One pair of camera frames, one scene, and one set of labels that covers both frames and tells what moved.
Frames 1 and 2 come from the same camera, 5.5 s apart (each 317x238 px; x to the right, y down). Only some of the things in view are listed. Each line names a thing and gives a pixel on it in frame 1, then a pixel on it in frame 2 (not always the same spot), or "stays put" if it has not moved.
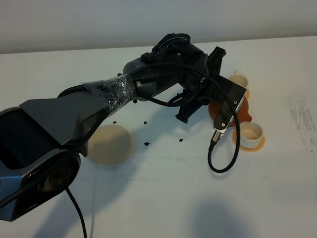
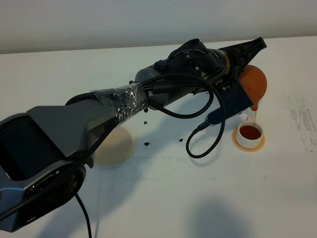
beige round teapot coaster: x=110 y=144 stays put
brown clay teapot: x=242 y=112 -> x=254 y=81
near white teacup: x=250 y=134 stays put
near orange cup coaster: x=235 y=139 stays put
